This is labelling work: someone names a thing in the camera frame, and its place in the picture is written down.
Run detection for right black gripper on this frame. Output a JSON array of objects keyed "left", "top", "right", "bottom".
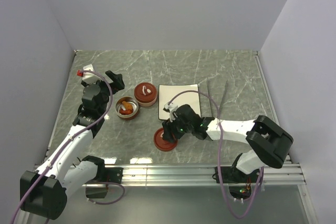
[{"left": 162, "top": 114, "right": 194, "bottom": 143}]

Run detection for red lid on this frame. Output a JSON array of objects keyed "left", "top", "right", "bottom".
[
  {"left": 153, "top": 128, "right": 178, "bottom": 152},
  {"left": 134, "top": 82, "right": 157, "bottom": 103}
]

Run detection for orange fried nugget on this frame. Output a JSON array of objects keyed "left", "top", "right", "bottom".
[{"left": 122, "top": 101, "right": 133, "bottom": 111}]

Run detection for red chicken drumstick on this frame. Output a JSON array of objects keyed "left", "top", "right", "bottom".
[{"left": 119, "top": 109, "right": 133, "bottom": 115}]

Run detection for metal tongs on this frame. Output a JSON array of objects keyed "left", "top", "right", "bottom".
[{"left": 206, "top": 78, "right": 228, "bottom": 117}]

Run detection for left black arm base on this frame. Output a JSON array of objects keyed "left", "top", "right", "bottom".
[{"left": 82, "top": 156, "right": 125, "bottom": 205}]

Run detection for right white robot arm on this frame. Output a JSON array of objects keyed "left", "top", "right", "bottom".
[{"left": 162, "top": 103, "right": 293, "bottom": 182}]

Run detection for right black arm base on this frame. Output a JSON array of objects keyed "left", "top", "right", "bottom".
[{"left": 220, "top": 153, "right": 260, "bottom": 201}]

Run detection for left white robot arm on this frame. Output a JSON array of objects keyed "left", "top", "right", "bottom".
[{"left": 17, "top": 67, "right": 125, "bottom": 220}]

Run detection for steel bowl red base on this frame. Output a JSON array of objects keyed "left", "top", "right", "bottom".
[{"left": 115, "top": 96, "right": 140, "bottom": 120}]

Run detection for white pink bowl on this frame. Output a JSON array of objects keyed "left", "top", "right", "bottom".
[{"left": 135, "top": 96, "right": 157, "bottom": 107}]

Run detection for white rectangular plate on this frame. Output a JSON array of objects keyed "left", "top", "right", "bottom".
[{"left": 158, "top": 84, "right": 201, "bottom": 120}]

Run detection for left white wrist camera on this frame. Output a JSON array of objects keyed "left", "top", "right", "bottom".
[{"left": 77, "top": 64, "right": 98, "bottom": 84}]

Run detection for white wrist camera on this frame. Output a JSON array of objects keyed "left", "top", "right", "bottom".
[
  {"left": 77, "top": 64, "right": 98, "bottom": 84},
  {"left": 163, "top": 102, "right": 179, "bottom": 122}
]

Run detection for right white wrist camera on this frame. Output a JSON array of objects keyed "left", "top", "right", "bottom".
[{"left": 163, "top": 102, "right": 179, "bottom": 122}]

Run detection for aluminium front rail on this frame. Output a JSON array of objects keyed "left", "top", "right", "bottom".
[{"left": 78, "top": 163, "right": 307, "bottom": 187}]

